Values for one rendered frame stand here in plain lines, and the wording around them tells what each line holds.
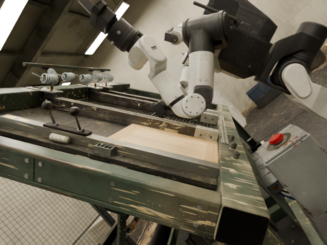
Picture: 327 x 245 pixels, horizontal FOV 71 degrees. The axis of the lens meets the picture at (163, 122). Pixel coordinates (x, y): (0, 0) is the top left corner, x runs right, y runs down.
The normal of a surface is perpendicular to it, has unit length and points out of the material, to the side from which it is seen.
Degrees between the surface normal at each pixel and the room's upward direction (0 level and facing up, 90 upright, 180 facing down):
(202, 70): 90
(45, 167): 90
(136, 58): 105
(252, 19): 90
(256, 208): 53
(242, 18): 90
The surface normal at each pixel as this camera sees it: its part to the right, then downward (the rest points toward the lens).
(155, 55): 0.52, -0.38
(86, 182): -0.22, 0.19
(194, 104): 0.03, -0.04
